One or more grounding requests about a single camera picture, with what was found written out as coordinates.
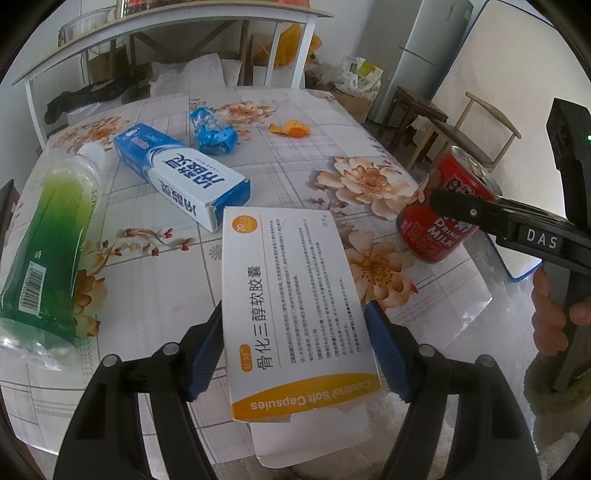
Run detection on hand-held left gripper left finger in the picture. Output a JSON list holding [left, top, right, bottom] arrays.
[[53, 300, 227, 480]]

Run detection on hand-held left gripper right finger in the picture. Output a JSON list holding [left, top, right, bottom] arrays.
[[362, 300, 544, 480]]

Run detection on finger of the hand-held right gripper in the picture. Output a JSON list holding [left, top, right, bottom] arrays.
[[501, 199, 572, 230], [429, 189, 513, 247]]

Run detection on red drink can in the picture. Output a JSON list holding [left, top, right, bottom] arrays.
[[396, 145, 503, 265]]

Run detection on white orange medicine box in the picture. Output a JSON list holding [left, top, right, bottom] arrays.
[[222, 205, 382, 472]]

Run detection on person's right hand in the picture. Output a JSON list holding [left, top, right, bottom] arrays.
[[531, 271, 591, 354]]

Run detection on light wooden chair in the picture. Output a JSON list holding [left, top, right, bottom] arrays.
[[409, 91, 522, 176]]

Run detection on dark wooden stool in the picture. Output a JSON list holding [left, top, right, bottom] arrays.
[[376, 87, 448, 153]]

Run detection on white board with blue edge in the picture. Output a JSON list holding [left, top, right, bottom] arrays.
[[429, 0, 591, 185]]

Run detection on cardboard box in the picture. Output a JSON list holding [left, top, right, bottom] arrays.
[[330, 88, 377, 123]]

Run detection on white plastic bag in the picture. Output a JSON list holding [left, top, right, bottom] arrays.
[[339, 55, 384, 90]]

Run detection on blue white toothpaste box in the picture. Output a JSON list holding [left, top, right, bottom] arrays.
[[113, 124, 252, 234]]

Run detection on floral checked tablecloth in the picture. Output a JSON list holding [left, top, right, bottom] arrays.
[[0, 85, 494, 467]]

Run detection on white refrigerator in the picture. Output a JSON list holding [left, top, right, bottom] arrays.
[[369, 0, 476, 124]]

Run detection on orange peel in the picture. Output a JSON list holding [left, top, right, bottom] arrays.
[[269, 120, 311, 139]]

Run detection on green plastic bottle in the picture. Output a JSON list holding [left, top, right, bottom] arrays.
[[0, 141, 108, 358]]

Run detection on white green plush rug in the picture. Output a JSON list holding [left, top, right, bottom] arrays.
[[259, 351, 591, 480]]

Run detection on blue crumpled wrapper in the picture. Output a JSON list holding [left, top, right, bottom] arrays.
[[189, 106, 238, 155]]

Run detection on orange plastic bag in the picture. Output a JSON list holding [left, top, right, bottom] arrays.
[[256, 23, 321, 70]]

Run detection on white plastic sack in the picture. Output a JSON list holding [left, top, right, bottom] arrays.
[[150, 53, 227, 97]]

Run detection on black cloth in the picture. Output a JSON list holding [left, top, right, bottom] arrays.
[[44, 78, 153, 124]]

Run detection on white desk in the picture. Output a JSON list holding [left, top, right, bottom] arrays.
[[11, 0, 335, 148]]

